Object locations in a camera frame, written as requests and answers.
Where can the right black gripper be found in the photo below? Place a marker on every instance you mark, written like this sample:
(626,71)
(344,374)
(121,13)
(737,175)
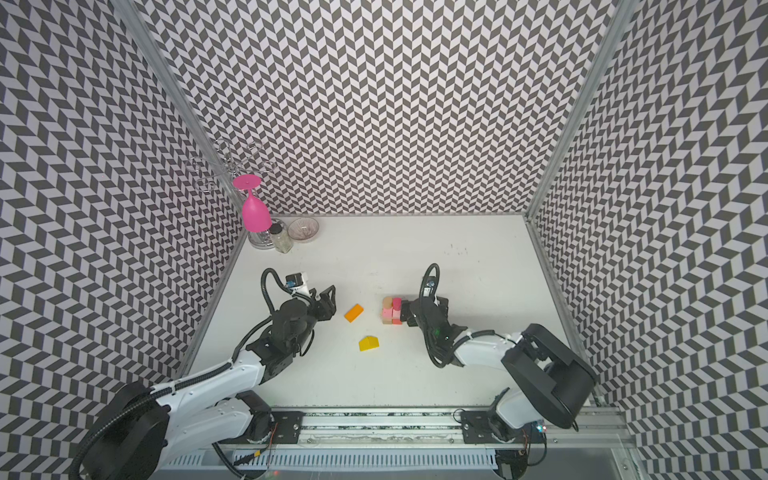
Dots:
(412,308)

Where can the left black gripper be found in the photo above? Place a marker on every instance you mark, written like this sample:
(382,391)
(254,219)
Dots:
(325,308)

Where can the orange rectangular block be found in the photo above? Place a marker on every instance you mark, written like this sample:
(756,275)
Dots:
(353,313)

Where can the yellow house-shaped block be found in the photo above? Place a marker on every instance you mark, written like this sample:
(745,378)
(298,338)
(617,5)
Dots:
(368,343)

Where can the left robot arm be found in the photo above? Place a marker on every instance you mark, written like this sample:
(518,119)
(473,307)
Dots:
(142,428)

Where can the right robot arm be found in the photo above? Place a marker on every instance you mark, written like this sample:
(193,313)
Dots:
(550,381)

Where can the glass spice jar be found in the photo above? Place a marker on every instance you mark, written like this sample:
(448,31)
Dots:
(280,237)

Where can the small striped bowl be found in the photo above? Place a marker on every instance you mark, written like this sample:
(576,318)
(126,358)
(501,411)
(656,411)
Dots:
(303,230)

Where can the pink plastic wine glass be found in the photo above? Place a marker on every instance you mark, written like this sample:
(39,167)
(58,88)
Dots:
(255,214)

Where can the chrome glass holder stand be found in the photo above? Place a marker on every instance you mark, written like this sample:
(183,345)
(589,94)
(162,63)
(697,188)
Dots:
(230,171)

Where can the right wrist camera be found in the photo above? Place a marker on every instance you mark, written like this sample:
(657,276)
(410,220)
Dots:
(428,289)

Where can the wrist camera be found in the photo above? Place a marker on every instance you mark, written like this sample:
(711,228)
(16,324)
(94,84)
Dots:
(428,289)
(297,283)

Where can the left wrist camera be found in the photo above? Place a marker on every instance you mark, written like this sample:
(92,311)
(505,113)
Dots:
(297,283)

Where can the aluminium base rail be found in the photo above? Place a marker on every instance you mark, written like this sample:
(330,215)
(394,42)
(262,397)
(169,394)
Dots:
(384,427)

